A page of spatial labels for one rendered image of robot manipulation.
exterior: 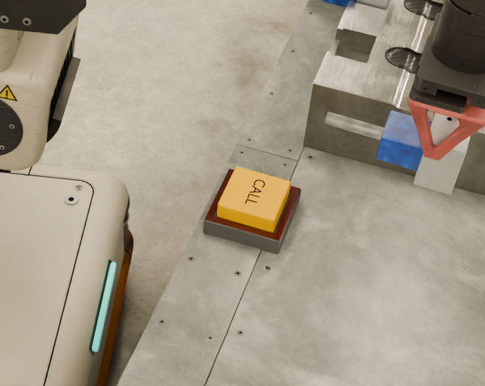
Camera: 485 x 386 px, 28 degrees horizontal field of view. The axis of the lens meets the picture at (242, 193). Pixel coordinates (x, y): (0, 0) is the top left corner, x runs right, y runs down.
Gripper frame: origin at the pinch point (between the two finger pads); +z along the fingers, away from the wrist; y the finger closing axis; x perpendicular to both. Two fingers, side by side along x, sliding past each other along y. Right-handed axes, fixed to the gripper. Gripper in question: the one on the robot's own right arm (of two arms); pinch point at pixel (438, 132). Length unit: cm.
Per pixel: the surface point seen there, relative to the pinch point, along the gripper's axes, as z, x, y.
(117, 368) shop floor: 96, 42, 25
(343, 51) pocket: 8.9, 12.5, 20.3
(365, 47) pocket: 8.0, 10.3, 21.0
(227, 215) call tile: 12.9, 17.2, -5.5
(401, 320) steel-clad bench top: 15.0, -1.9, -9.9
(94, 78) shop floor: 97, 82, 102
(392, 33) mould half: 6.1, 7.7, 22.3
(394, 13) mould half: 6.2, 8.4, 26.2
